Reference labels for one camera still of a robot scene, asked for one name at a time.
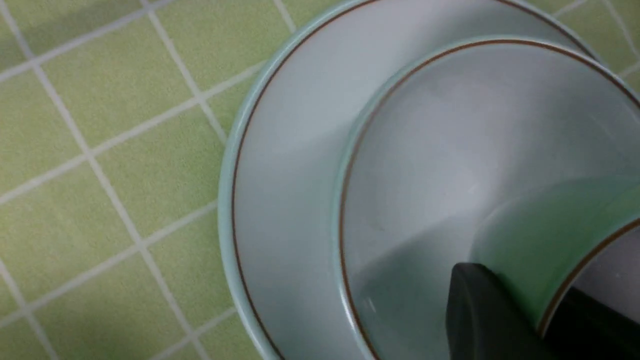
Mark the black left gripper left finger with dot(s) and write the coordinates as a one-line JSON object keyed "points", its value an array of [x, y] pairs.
{"points": [[483, 322]]}

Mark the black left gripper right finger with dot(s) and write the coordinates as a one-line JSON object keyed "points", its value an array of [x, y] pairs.
{"points": [[583, 328]]}

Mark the pale blue ceramic bowl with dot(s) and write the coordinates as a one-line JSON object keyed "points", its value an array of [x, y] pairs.
{"points": [[436, 148]]}

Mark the pale blue ceramic cup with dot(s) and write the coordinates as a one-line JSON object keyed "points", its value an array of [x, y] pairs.
{"points": [[539, 244]]}

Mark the pale blue ceramic plate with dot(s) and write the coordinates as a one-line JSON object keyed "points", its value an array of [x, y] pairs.
{"points": [[277, 177]]}

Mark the green checkered tablecloth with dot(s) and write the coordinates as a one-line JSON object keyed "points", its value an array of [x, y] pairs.
{"points": [[114, 118]]}

